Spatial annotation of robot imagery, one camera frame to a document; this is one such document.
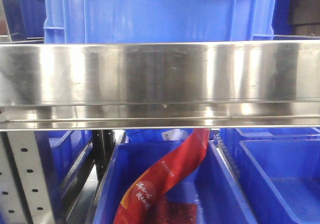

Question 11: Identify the blue lower middle bin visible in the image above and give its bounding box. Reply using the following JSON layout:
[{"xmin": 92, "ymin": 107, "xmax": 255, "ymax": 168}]
[{"xmin": 93, "ymin": 141, "xmax": 257, "ymax": 224}]

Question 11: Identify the blue lower left bin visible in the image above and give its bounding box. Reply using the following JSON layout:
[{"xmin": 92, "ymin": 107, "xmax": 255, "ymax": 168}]
[{"xmin": 34, "ymin": 129, "xmax": 93, "ymax": 197}]

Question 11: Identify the large blue upper bin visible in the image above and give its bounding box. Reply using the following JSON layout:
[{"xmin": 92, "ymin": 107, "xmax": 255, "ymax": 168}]
[{"xmin": 43, "ymin": 0, "xmax": 276, "ymax": 44}]

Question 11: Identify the blue lower right bin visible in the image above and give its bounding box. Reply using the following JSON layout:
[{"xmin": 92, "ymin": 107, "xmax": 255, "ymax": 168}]
[{"xmin": 219, "ymin": 127, "xmax": 320, "ymax": 224}]

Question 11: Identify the red printed snack bag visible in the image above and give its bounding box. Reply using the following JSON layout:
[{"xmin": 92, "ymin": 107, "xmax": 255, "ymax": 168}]
[{"xmin": 113, "ymin": 128, "xmax": 210, "ymax": 224}]

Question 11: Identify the stainless steel shelf rail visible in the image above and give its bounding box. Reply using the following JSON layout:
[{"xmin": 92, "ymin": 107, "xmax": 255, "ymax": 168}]
[{"xmin": 0, "ymin": 40, "xmax": 320, "ymax": 131}]

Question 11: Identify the perforated metal shelf post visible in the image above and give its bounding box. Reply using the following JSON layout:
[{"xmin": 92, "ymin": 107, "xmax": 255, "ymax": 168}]
[{"xmin": 0, "ymin": 131, "xmax": 59, "ymax": 224}]

